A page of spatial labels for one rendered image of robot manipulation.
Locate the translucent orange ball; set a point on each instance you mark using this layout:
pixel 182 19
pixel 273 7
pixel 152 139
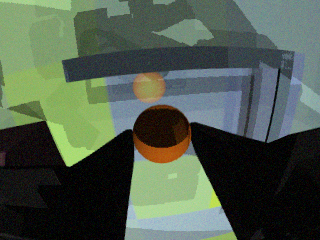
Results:
pixel 148 87

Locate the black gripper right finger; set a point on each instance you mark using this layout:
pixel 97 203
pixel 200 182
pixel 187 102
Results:
pixel 249 176

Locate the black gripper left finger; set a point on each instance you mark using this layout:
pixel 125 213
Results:
pixel 93 194

